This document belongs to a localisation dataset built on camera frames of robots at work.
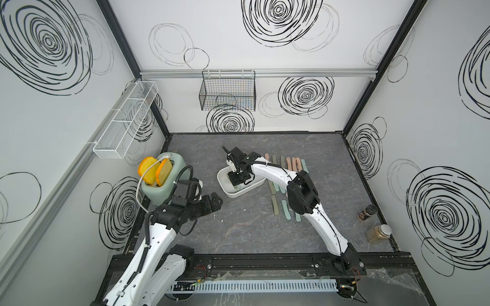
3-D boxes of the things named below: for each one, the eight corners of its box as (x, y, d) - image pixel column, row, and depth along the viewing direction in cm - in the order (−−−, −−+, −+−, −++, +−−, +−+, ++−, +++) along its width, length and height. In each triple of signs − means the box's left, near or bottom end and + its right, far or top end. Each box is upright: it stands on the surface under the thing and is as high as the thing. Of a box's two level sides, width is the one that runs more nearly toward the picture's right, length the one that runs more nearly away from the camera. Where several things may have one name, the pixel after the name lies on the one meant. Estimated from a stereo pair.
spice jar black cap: (358, 221, 87) (369, 212, 79) (355, 213, 90) (365, 204, 82) (367, 221, 87) (379, 212, 79) (364, 213, 90) (375, 204, 82)
